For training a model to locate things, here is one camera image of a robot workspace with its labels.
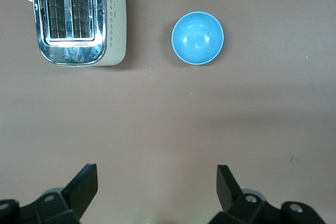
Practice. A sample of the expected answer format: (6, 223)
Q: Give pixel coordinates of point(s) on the brown table mat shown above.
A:
(168, 116)

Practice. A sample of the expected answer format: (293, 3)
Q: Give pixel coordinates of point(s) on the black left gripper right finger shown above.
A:
(231, 197)

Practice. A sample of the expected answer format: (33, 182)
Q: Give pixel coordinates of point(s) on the blue bowl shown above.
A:
(197, 37)

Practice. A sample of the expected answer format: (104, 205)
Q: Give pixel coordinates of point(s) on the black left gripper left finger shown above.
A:
(76, 192)

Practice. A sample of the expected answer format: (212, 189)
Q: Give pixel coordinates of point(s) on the beige chrome two-slot toaster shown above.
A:
(115, 24)

